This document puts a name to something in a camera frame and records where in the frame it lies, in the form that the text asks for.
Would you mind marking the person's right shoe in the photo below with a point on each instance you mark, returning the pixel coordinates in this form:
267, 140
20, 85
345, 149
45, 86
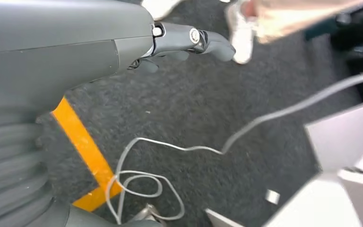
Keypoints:
242, 47

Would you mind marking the orange floor tape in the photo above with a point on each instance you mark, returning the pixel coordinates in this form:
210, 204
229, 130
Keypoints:
84, 147

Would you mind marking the person's left shoe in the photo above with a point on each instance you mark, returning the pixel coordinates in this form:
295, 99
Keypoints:
159, 9

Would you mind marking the small white floor scrap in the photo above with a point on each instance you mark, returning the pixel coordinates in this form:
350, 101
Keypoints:
273, 196

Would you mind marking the white cabinet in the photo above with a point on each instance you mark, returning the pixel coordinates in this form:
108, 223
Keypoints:
341, 137

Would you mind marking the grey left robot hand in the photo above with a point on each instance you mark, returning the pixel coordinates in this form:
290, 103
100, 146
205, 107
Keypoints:
59, 40

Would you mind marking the pale side desk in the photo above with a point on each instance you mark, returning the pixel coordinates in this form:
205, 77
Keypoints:
310, 206

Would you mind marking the person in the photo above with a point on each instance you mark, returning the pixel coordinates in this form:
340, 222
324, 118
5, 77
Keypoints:
294, 18

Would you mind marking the person's shoe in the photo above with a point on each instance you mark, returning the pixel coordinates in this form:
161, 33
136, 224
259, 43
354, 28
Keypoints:
159, 9
242, 47

